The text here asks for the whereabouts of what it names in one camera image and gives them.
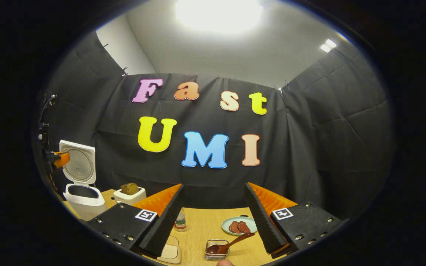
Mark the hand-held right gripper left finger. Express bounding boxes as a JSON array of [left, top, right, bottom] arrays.
[[87, 184, 185, 259]]

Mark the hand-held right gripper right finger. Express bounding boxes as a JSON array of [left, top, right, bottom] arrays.
[[243, 182, 346, 259]]

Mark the brown wooden spoon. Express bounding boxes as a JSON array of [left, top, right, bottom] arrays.
[[206, 232, 256, 255]]

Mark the white rice cooker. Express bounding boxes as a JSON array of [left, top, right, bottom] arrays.
[[58, 140, 108, 221]]

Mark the clear square chopstick holder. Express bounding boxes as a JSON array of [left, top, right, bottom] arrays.
[[204, 239, 230, 261]]

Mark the clear plastic bottle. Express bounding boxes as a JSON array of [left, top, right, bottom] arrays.
[[174, 209, 187, 232]]

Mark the pale green plate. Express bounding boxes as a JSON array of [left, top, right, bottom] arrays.
[[222, 216, 258, 236]]

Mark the white toaster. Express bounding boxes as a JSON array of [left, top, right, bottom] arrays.
[[113, 187, 147, 205]]

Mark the brown bread slice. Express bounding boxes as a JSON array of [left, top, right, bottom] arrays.
[[120, 183, 139, 195]]

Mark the black backdrop cloth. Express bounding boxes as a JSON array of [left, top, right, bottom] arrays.
[[32, 31, 396, 222]]

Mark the small ceiling light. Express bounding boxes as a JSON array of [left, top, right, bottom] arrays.
[[319, 38, 337, 53]]

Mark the large ceiling light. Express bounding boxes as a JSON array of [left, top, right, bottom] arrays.
[[175, 0, 263, 34]]

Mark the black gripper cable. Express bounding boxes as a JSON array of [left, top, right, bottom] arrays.
[[40, 93, 57, 126]]

